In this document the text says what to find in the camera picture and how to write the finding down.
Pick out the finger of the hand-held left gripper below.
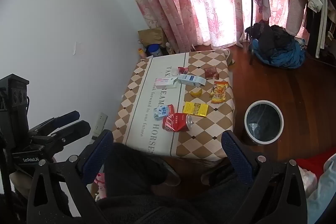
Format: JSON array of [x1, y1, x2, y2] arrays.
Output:
[[28, 111, 80, 136], [52, 120, 91, 146]]

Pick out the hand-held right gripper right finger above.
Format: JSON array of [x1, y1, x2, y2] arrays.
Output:
[[221, 131, 309, 224]]

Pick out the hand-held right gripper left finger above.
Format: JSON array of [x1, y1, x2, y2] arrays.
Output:
[[26, 130, 114, 224]]

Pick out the white round waste bin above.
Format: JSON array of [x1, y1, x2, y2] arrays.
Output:
[[244, 100, 284, 145]]

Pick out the brown red snack packet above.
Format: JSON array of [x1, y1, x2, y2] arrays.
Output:
[[203, 67, 220, 80]]

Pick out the person's dark trousers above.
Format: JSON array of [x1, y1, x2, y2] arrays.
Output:
[[96, 143, 252, 224]]

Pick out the grey slipper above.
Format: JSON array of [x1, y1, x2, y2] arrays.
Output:
[[157, 158, 181, 186]]

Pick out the orange yellow snack packet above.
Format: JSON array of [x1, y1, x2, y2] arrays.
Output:
[[209, 81, 230, 104]]

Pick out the red cola can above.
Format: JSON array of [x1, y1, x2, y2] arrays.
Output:
[[162, 112, 195, 133]]

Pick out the small blue white carton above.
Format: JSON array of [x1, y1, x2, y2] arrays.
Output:
[[154, 105, 170, 119]]

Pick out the pink patterned bedsheet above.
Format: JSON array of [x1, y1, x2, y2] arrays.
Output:
[[298, 168, 319, 198]]

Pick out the red cloth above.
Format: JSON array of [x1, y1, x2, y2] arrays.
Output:
[[295, 147, 336, 182]]

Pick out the long blue white carton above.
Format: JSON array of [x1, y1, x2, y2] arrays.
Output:
[[177, 74, 206, 87]]

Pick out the pink white box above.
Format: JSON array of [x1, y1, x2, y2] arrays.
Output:
[[154, 76, 177, 90]]

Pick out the light blue cloth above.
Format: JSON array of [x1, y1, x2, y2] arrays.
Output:
[[306, 161, 336, 224]]

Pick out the blue lidded jar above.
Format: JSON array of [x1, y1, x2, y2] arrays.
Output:
[[147, 43, 161, 57]]

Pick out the blue quilted jacket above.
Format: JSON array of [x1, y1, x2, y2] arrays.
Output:
[[249, 38, 307, 69]]

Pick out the brown paper bag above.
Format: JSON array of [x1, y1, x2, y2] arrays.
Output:
[[138, 28, 167, 48]]

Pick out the dark clothes pile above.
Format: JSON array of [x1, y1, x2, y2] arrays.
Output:
[[245, 22, 296, 56]]

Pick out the black clothes rack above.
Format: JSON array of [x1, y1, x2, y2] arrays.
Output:
[[248, 0, 256, 65]]

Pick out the pink fleece garment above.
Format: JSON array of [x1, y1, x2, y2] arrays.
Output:
[[286, 0, 307, 37]]

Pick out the dark hanging clothes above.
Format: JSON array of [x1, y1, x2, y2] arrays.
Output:
[[306, 1, 336, 67]]

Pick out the pale purple hanging garment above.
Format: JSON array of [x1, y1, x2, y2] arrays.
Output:
[[253, 0, 271, 21]]

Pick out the pink floral curtain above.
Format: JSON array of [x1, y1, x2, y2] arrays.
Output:
[[109, 0, 292, 52]]

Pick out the white wall socket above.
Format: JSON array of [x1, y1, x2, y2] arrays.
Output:
[[93, 112, 108, 135]]

